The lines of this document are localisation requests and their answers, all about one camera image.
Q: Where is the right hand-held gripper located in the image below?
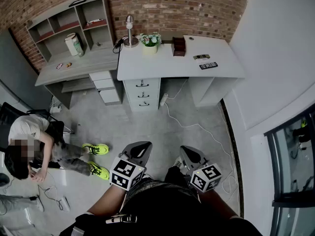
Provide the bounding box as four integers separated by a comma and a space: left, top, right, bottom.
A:
180, 146, 222, 193

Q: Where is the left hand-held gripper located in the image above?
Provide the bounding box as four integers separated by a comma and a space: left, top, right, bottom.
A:
109, 141, 153, 192

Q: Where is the black remote control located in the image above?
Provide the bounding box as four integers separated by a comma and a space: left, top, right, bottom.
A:
199, 61, 219, 70

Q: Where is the dark brown organizer box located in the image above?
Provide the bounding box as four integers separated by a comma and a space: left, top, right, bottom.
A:
171, 36, 186, 57

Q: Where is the person's right forearm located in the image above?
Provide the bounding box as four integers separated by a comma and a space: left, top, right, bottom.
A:
199, 189, 239, 221

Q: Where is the person's left forearm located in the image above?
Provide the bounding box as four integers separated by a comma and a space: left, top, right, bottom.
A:
87, 183, 128, 217

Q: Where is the white desk drawer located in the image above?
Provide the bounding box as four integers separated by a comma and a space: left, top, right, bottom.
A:
129, 99, 159, 111
127, 89, 159, 101
125, 79, 160, 91

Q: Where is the person's black clothing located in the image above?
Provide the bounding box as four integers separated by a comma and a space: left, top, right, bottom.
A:
59, 166, 264, 236

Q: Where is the white drawer cabinet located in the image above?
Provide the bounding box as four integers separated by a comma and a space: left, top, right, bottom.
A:
89, 70, 118, 106

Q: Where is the white desk with drawers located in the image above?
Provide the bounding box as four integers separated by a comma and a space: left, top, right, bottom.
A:
117, 34, 246, 113

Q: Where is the grey wooden desk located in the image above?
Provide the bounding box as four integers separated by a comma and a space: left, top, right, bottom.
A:
34, 42, 124, 110

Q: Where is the potted flower plant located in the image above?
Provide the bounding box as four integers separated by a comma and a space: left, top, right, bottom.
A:
139, 32, 162, 55

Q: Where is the silver desk lamp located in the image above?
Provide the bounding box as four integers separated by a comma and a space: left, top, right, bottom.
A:
122, 15, 140, 49

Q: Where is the black office chair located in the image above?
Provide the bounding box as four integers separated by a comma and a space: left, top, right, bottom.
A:
0, 102, 74, 169

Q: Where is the grey shelf hutch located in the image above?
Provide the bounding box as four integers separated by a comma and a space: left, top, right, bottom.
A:
26, 0, 116, 63

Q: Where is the long white cable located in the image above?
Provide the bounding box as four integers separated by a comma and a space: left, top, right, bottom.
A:
163, 77, 239, 194

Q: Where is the black window frame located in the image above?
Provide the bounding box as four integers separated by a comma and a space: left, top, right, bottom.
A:
263, 104, 315, 236

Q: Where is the black lamp cable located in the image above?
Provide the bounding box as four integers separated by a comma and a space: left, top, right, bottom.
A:
112, 37, 128, 54

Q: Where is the black picture frame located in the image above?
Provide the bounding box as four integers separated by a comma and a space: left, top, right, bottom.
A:
68, 0, 89, 8

